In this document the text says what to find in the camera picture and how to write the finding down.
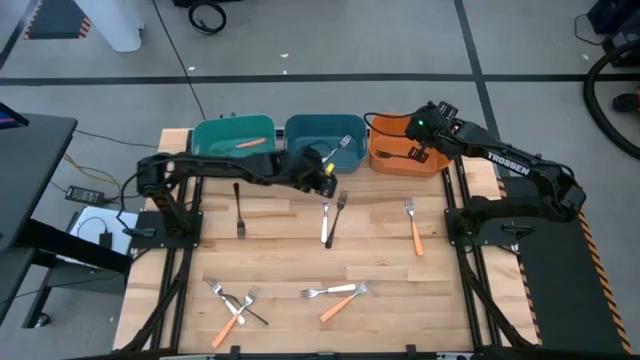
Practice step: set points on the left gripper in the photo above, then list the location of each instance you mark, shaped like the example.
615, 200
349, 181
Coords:
307, 167

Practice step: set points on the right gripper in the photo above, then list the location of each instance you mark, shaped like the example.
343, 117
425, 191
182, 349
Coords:
432, 125

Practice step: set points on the black metal fork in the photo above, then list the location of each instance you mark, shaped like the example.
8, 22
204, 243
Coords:
395, 155
237, 200
334, 225
257, 318

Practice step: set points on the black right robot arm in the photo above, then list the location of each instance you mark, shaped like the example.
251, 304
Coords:
510, 160

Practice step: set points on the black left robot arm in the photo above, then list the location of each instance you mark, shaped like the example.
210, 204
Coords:
215, 167

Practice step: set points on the orange plastic bin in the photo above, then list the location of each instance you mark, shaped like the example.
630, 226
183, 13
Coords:
395, 170

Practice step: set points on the blue plastic bin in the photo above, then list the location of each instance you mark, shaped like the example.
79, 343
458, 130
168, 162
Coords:
310, 135

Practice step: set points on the green plastic bin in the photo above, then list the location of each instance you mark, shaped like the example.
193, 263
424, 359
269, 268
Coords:
225, 132

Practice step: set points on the large hazard-striped black mat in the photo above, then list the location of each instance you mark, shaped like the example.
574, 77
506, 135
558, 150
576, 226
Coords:
555, 280

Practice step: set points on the black and orange tool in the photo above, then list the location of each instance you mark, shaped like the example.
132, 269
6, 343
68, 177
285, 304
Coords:
625, 101

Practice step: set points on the black equipment box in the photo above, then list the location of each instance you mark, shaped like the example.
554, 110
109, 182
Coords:
620, 35

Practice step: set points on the black power adapter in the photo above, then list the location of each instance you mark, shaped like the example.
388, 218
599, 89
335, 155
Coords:
85, 195

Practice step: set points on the white sheet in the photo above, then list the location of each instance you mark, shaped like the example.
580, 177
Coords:
85, 225

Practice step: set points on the white pillar base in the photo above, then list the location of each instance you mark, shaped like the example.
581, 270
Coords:
112, 25

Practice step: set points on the black desk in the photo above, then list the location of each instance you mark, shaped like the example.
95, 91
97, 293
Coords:
30, 170

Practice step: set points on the small hazard-striped black ramp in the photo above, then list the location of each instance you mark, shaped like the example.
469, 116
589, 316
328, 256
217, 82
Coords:
55, 20

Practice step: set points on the monitor corner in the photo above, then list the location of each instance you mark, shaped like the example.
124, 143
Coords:
10, 117

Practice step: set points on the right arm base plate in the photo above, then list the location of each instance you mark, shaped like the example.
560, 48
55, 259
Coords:
495, 232

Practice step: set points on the black right frame rails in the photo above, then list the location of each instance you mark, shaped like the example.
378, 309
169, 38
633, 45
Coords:
481, 265

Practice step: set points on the black frame rails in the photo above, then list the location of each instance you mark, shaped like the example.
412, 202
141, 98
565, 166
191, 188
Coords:
186, 255
481, 265

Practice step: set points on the black left frame rails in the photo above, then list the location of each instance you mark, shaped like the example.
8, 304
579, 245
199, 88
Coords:
186, 255

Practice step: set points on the black front frame bar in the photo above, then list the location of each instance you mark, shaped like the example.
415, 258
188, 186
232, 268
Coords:
325, 357

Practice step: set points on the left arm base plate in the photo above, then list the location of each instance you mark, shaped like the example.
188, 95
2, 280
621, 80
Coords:
150, 240

